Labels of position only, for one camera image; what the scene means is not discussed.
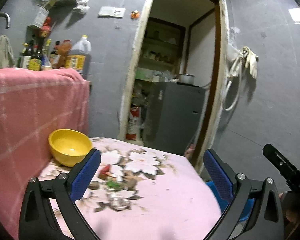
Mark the dark soy sauce bottle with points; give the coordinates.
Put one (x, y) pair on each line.
(27, 53)

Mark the white wrapper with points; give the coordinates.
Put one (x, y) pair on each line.
(117, 202)

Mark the grey hanging rag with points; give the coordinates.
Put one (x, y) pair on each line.
(6, 53)

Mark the red white sack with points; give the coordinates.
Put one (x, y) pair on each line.
(134, 123)

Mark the brown nut shell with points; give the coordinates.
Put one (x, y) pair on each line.
(94, 185)

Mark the red crumpled wrapper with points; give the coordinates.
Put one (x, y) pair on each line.
(103, 174)

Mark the metal pot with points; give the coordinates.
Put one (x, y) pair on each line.
(187, 79)

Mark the pink checkered cloth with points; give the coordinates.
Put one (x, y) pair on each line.
(32, 105)

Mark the grey refrigerator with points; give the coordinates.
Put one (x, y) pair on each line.
(172, 116)

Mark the white rubber glove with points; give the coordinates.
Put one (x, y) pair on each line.
(250, 61)

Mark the white wall switch panel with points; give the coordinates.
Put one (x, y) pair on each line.
(111, 12)

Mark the right hand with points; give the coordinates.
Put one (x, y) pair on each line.
(290, 216)

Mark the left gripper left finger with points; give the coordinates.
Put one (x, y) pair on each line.
(37, 219)

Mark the green wrapper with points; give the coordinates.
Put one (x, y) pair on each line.
(113, 185)

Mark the yellow bowl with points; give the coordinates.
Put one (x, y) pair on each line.
(68, 146)

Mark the large oil jug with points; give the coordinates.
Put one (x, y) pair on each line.
(79, 57)

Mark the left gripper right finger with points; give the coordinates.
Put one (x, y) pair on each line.
(265, 220)

